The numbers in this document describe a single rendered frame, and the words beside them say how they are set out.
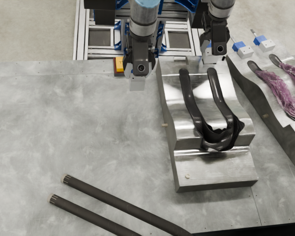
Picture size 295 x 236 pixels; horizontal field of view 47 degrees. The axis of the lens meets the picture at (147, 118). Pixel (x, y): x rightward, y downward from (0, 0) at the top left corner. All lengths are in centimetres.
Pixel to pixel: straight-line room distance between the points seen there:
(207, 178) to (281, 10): 232
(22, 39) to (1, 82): 129
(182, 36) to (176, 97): 121
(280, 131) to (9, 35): 200
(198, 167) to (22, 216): 56
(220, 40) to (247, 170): 43
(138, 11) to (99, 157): 50
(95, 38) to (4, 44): 68
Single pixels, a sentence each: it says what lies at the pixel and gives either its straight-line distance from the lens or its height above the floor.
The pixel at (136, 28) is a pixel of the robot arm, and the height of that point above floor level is 118.
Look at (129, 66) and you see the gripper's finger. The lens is 108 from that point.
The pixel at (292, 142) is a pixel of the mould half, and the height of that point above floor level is 87.
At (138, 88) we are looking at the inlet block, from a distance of 115.
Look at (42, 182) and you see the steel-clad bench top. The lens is 113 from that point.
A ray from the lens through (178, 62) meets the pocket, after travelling 132.
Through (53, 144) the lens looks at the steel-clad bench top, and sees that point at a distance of 118.
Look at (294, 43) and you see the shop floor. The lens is 297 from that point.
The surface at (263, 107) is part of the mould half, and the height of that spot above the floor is 85.
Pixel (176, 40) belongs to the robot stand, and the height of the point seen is 21.
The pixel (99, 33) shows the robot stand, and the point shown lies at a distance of 231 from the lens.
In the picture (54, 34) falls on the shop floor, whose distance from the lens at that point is 262.
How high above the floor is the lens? 184
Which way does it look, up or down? 58 degrees down
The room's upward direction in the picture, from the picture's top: 11 degrees clockwise
